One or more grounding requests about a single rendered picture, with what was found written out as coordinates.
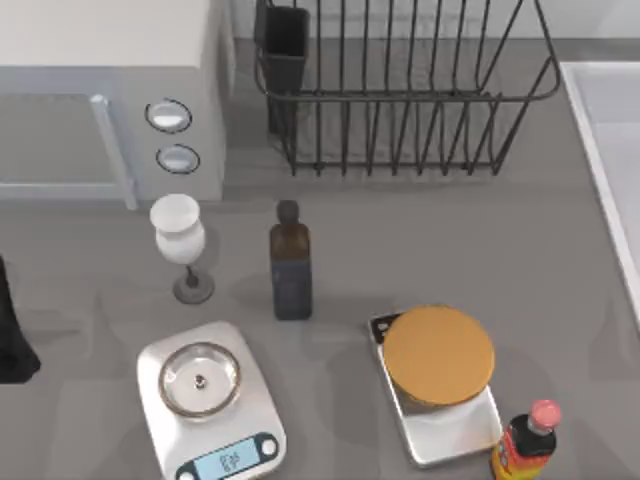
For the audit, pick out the silver scale with orange plate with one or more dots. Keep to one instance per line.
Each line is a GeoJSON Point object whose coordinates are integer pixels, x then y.
{"type": "Point", "coordinates": [437, 370]}

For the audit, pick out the small microwave knob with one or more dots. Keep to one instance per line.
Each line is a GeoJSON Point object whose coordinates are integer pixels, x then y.
{"type": "Point", "coordinates": [177, 158]}

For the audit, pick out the white goblet with grey base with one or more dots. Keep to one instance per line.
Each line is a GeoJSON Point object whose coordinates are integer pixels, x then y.
{"type": "Point", "coordinates": [179, 235]}

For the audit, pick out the pale microwave oven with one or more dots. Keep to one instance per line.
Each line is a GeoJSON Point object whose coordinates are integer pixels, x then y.
{"type": "Point", "coordinates": [100, 65]}

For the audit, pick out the silver scale with blue display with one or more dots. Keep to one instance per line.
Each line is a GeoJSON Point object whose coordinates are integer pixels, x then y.
{"type": "Point", "coordinates": [210, 405]}

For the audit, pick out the black cutlery holder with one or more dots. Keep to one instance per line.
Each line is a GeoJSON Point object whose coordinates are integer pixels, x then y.
{"type": "Point", "coordinates": [282, 45]}

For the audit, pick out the dark brown bottle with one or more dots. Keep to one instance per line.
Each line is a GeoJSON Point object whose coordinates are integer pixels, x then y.
{"type": "Point", "coordinates": [291, 270]}

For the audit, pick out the dark bottle with pink cap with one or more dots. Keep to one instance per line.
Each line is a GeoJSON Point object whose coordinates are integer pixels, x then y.
{"type": "Point", "coordinates": [525, 445]}

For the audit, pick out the large microwave knob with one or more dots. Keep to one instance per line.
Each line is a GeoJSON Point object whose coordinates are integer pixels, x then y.
{"type": "Point", "coordinates": [168, 115]}

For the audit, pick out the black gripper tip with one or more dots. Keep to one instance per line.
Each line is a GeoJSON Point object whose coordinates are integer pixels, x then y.
{"type": "Point", "coordinates": [12, 345]}

